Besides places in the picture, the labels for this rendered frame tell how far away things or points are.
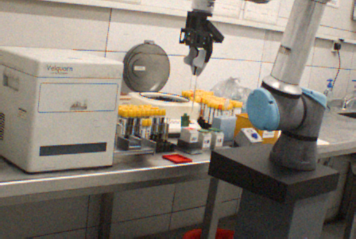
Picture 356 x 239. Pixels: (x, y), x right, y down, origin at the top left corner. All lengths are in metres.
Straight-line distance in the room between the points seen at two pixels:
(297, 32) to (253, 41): 1.49
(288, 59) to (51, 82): 0.62
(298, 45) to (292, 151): 0.33
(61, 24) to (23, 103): 0.76
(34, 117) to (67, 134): 0.12
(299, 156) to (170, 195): 1.24
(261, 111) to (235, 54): 1.37
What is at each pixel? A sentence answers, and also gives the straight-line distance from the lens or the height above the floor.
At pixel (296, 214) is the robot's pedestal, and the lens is 1.63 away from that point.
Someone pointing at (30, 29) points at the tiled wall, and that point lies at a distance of 2.10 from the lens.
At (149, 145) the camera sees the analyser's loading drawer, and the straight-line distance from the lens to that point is 1.73.
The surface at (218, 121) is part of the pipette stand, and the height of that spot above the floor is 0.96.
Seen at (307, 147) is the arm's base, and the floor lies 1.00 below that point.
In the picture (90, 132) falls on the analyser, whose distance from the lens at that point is 1.53.
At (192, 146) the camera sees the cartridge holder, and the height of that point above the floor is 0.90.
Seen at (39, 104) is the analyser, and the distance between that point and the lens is 1.42.
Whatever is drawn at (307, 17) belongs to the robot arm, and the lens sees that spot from 1.47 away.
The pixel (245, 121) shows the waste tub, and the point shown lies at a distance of 2.16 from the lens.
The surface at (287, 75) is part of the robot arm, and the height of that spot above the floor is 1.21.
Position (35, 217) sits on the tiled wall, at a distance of 2.33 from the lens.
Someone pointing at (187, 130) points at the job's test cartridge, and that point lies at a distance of 1.89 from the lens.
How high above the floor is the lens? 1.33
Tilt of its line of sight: 9 degrees down
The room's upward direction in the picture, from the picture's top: 8 degrees clockwise
